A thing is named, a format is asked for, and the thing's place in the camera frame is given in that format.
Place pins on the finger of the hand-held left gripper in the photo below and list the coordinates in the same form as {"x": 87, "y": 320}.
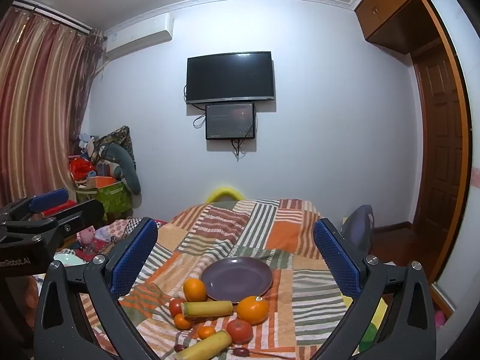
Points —
{"x": 75, "y": 214}
{"x": 48, "y": 198}

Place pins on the colourful bedsheet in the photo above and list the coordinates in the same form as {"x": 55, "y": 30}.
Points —
{"x": 369, "y": 335}

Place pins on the striped red curtain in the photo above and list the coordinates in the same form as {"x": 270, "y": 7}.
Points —
{"x": 41, "y": 101}

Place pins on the dark patterned cushion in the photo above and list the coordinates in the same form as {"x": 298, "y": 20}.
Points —
{"x": 122, "y": 135}

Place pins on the purple plate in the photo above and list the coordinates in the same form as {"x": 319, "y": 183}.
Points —
{"x": 236, "y": 277}

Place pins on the red bag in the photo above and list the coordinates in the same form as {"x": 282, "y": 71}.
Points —
{"x": 80, "y": 168}

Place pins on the small tangerine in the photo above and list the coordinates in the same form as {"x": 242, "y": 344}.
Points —
{"x": 182, "y": 321}
{"x": 206, "y": 332}

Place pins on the pink toy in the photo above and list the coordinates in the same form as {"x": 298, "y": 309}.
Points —
{"x": 85, "y": 235}

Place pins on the striped patchwork blanket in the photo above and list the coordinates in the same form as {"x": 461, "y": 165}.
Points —
{"x": 262, "y": 228}

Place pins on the black wall television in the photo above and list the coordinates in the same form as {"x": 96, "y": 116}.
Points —
{"x": 230, "y": 77}

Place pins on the small black wall monitor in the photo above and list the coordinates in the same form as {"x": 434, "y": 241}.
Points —
{"x": 229, "y": 120}

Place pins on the white air conditioner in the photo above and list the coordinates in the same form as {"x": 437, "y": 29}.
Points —
{"x": 138, "y": 35}

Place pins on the brown wooden door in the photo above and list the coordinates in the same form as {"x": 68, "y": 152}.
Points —
{"x": 438, "y": 150}

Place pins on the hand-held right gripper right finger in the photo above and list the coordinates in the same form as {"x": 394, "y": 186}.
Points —
{"x": 335, "y": 258}

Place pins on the wooden wardrobe frame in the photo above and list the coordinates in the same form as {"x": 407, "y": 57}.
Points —
{"x": 459, "y": 82}

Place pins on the red and blue box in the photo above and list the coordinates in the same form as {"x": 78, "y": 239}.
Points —
{"x": 62, "y": 207}

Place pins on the large orange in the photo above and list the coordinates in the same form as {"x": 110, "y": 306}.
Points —
{"x": 253, "y": 310}
{"x": 195, "y": 289}

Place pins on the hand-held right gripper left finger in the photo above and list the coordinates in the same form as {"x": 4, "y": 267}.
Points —
{"x": 135, "y": 255}

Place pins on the floral quilt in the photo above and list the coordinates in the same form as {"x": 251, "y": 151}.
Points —
{"x": 120, "y": 228}

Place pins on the red tomato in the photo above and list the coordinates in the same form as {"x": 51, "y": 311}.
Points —
{"x": 174, "y": 306}
{"x": 239, "y": 331}

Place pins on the orange box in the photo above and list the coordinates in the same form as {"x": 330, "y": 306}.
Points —
{"x": 100, "y": 182}

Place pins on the wooden overhead cabinet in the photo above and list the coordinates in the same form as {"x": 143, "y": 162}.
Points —
{"x": 393, "y": 11}

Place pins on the red grape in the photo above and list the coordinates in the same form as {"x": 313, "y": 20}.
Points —
{"x": 179, "y": 348}
{"x": 241, "y": 351}

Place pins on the yellow curved cushion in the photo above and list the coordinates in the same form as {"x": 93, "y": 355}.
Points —
{"x": 225, "y": 192}

